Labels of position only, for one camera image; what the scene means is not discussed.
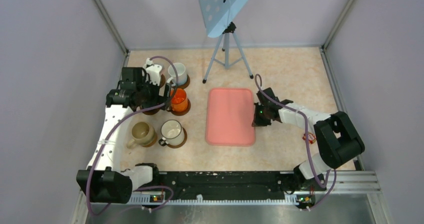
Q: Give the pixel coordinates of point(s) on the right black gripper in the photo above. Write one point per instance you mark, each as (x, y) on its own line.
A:
(257, 122)

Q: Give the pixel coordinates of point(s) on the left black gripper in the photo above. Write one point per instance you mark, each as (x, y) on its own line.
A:
(157, 99)

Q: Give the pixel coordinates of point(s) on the brown wooden coaster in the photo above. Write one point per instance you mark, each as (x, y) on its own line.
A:
(150, 111)
(182, 143)
(162, 81)
(183, 86)
(154, 140)
(180, 109)

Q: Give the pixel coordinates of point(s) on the orange mug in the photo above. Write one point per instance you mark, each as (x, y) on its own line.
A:
(179, 102)

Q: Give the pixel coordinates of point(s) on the pink plastic tray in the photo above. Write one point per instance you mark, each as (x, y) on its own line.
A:
(229, 117)

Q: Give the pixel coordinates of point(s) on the beige mug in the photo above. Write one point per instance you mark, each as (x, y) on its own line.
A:
(141, 133)

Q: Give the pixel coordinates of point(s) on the white ribbed dark-rimmed mug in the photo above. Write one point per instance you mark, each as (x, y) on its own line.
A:
(171, 133)

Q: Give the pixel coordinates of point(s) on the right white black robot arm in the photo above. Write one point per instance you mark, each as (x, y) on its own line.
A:
(331, 139)

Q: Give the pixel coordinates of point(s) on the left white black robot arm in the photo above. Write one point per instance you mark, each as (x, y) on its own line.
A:
(103, 181)

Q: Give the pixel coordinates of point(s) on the red owl toy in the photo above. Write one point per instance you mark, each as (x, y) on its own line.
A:
(310, 137)

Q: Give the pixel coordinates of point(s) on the blue music stand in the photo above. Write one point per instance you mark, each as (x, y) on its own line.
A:
(218, 18)

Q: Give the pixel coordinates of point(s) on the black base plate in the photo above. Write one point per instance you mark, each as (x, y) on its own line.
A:
(230, 185)

